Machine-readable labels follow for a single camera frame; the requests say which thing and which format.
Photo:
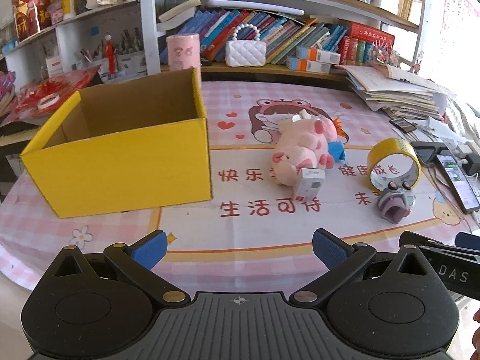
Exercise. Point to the red festive gift bag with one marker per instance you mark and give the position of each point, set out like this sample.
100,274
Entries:
30,16

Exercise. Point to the stack of papers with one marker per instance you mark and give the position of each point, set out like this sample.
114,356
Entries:
398,93

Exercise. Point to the pink cartoon table mat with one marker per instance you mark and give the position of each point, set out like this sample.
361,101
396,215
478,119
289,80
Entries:
252,235

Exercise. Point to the pink plush pig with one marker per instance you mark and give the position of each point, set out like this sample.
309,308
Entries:
303,143

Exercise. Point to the red dictionary book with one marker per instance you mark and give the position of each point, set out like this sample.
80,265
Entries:
374,35

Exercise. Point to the orange white carton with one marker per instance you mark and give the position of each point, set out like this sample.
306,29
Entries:
318,55
304,65

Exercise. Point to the purple grey toy clip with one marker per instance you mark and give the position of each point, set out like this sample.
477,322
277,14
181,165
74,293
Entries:
396,201

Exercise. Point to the white tape roll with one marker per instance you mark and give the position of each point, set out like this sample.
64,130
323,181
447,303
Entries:
47,101

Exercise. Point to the pink cylinder container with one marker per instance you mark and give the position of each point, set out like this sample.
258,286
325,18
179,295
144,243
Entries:
183,51

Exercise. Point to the black smartphone lit screen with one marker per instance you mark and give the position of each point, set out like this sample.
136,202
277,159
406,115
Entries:
457,181

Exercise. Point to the red paper decoration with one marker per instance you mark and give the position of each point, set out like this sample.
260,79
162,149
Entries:
25,105

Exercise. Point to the black calculator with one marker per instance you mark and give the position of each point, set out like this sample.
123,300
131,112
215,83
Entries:
403,125

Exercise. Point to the orange white carton lower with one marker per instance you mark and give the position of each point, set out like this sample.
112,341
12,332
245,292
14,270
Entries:
304,65

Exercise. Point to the red figurine pen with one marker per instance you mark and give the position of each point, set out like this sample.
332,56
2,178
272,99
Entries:
110,54

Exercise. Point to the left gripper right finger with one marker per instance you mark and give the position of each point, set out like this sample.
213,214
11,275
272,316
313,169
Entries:
346,264

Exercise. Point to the white quilted pearl handbag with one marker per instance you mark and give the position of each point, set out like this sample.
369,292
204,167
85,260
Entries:
245,53

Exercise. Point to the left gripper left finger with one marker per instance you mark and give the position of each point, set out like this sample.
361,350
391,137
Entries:
133,264

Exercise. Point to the yellow tape roll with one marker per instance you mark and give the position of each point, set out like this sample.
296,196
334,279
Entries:
392,160

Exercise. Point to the small white grey box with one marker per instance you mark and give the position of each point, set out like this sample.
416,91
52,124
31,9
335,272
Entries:
308,184

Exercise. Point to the row of lower books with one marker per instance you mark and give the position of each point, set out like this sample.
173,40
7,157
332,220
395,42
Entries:
281,34

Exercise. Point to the white bookshelf frame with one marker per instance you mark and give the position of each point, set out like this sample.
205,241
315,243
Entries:
71,34

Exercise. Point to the orange white carton upper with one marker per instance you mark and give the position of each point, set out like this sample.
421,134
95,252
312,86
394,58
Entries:
318,55

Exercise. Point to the black power bank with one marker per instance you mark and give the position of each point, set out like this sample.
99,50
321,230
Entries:
426,152

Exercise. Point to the yellow cardboard box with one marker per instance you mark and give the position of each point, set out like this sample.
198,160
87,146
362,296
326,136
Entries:
124,147

